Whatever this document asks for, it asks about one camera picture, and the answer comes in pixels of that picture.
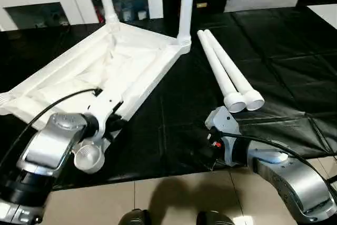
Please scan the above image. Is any white plastic table top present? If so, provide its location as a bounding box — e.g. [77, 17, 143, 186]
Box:
[0, 21, 192, 175]

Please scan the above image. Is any white plastic table leg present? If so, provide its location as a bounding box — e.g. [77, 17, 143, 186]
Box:
[204, 30, 265, 111]
[196, 30, 247, 113]
[176, 0, 196, 48]

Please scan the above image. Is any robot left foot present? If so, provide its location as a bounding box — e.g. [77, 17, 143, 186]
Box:
[120, 209, 151, 225]

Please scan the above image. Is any black work mat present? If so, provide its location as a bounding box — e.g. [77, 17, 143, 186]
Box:
[0, 6, 337, 192]

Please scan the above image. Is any red bottle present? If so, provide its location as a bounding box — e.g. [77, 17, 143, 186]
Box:
[97, 3, 105, 23]

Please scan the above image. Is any white flat board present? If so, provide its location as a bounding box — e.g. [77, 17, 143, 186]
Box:
[306, 4, 337, 30]

